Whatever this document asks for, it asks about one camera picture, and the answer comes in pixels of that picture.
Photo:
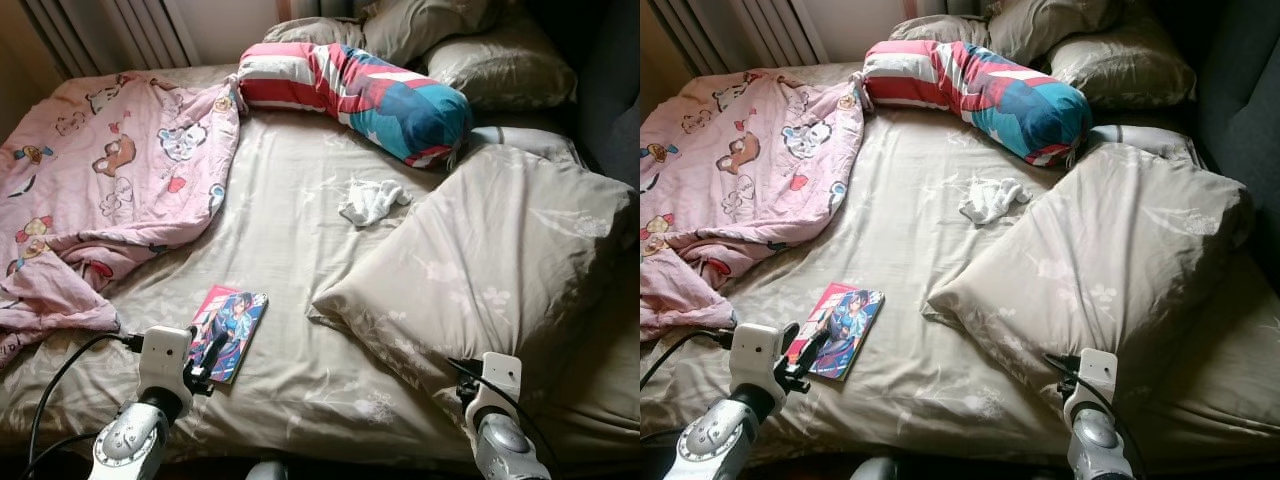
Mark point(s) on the manga book with pink cover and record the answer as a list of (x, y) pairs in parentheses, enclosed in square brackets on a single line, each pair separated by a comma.
[(238, 320), (850, 320)]

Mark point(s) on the pink cartoon print quilt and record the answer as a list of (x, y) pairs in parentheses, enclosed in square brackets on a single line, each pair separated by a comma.
[(750, 160), (120, 170)]

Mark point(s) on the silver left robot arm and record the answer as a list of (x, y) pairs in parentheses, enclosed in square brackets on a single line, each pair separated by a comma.
[(130, 440), (715, 440)]

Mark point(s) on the grey robot left leg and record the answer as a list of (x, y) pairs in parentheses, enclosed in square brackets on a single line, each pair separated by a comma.
[(268, 472), (875, 470)]

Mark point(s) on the beige floral bed sheet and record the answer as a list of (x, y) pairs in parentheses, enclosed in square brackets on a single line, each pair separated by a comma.
[(920, 260), (300, 250)]

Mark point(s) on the large beige floral pillow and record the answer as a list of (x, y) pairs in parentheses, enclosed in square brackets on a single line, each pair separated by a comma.
[(500, 250), (1100, 250)]

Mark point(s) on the white crumpled cloth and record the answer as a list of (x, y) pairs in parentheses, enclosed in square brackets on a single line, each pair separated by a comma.
[(992, 202), (370, 203)]

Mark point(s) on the white grey-striped pillow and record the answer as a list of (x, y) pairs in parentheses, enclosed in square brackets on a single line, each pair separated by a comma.
[(1140, 138), (530, 140)]

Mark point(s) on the red blue striped bolster pillow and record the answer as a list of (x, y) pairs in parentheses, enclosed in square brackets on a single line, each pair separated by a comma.
[(990, 95), (370, 100)]

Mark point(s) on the white radiator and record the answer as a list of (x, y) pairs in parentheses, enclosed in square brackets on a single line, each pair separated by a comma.
[(730, 30), (100, 30)]

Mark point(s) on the dark grey armchair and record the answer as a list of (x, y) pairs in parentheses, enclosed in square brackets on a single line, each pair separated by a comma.
[(1240, 100), (615, 80)]

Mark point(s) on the flat beige pillow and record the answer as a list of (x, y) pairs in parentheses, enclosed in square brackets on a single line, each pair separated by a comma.
[(310, 30), (935, 28)]

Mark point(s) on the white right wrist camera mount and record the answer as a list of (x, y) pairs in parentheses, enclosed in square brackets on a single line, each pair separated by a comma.
[(500, 375), (1098, 372)]

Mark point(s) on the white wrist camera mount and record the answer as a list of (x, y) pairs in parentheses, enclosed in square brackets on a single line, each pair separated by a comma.
[(165, 360), (755, 355), (500, 375), (1098, 372)]

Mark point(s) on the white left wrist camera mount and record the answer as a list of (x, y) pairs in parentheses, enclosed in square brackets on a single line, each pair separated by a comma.
[(165, 360), (755, 355)]

